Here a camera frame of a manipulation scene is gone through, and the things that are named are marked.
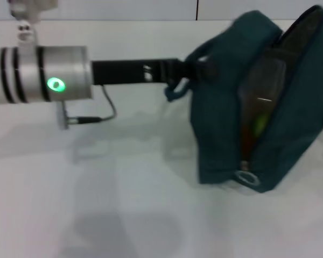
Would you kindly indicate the clear container with blue-rimmed lid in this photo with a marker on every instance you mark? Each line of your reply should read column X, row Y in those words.
column 266, row 80

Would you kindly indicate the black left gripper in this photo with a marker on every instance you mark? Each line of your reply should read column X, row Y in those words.
column 118, row 72

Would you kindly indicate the green cucumber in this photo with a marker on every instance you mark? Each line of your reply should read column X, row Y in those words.
column 261, row 124

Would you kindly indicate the dark teal fabric lunch bag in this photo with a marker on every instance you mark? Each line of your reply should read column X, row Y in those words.
column 218, row 121

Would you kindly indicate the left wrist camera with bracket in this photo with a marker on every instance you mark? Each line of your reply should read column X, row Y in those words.
column 27, row 16

